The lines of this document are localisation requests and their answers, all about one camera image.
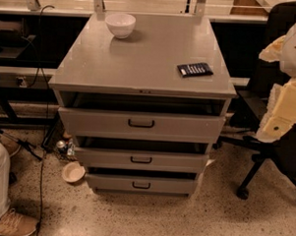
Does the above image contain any grey drawer cabinet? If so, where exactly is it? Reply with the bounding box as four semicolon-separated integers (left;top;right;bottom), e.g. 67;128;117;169
43;9;241;201

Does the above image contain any drink can on floor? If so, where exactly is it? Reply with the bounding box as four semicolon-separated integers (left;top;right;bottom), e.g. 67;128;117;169
56;140;67;153

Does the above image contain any grey top drawer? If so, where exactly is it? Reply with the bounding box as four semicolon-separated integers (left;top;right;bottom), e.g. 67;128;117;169
59;107;225;144

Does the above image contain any black office chair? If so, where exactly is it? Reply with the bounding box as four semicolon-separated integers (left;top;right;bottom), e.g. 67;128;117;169
218;1;296;200

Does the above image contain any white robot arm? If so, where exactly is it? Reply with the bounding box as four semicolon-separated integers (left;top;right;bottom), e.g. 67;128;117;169
256;23;296;143

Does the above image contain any grey drawer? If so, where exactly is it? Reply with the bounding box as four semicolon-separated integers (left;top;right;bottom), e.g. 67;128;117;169
76;147;209;173
59;107;225;144
86;173;198;195

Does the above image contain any grey bottom drawer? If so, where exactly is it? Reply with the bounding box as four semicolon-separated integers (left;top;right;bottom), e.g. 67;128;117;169
86;173;198;195

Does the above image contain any tan sneaker far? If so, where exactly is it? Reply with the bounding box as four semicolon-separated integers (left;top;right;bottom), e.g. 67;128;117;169
0;137;21;157

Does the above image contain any tan sneaker near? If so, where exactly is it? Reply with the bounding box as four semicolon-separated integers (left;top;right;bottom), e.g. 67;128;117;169
0;208;38;236

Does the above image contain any wall power outlet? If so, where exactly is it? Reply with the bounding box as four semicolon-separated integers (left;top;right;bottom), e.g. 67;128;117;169
16;77;28;88

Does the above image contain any white bowl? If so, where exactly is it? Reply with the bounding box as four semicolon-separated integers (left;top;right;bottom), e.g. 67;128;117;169
105;13;137;39

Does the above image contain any tan sneaker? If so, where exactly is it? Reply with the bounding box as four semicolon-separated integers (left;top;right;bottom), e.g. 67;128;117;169
0;208;38;236
0;137;21;157

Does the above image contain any grey middle drawer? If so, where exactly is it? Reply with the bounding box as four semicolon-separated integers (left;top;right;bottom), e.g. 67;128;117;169
76;147;209;173

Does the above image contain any small bowl on floor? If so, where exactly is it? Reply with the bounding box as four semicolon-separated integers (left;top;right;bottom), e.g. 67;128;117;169
62;161;86;184

